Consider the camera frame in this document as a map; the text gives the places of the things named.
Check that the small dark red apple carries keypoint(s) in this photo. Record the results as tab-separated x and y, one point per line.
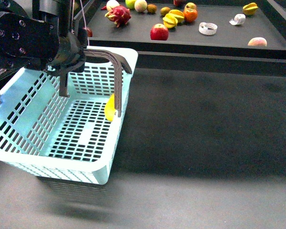
89	32

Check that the white tape roll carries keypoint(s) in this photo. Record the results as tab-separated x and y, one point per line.
238	19
208	29

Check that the pale round melon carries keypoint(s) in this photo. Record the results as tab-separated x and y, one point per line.
140	5

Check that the yellow starfruit far right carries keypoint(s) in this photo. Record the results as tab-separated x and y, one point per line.
250	9

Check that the brown kiwi right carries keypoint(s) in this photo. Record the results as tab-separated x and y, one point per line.
164	11

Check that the brown kiwi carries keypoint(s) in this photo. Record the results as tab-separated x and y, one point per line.
151	8
164	11

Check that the yellow starfruit rear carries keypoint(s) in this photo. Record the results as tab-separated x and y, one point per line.
178	15

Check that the brown kiwi left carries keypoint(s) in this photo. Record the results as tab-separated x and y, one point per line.
151	8

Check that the white tape roll right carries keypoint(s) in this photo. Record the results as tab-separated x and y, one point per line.
238	19

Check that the black shelf tray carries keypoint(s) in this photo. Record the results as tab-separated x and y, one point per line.
269	22

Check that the yellow mango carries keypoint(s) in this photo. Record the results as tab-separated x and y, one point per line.
109	109

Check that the yellow starfruit front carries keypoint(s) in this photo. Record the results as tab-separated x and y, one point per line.
170	21

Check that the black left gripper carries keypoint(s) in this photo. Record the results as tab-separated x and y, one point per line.
70	58

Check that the white round fruit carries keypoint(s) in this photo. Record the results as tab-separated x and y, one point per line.
111	4

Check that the green apple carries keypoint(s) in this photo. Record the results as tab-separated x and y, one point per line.
130	4

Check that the red yellow apple back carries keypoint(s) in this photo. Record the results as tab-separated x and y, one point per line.
191	5

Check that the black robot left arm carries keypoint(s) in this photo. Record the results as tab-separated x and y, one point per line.
49	41

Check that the yellow starfruit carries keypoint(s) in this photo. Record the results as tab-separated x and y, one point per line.
250	9
170	21
178	15

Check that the light blue plastic basket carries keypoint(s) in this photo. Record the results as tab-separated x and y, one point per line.
66	138

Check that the pink dragon fruit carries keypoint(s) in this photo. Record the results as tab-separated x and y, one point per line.
119	15

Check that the dark red fruit back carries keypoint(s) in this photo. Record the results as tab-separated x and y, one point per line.
178	3

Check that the pink peach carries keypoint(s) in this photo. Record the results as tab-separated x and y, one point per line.
257	41

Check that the white tape roll left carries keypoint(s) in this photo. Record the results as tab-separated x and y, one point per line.
208	29

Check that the orange persimmon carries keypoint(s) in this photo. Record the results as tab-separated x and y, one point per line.
190	15

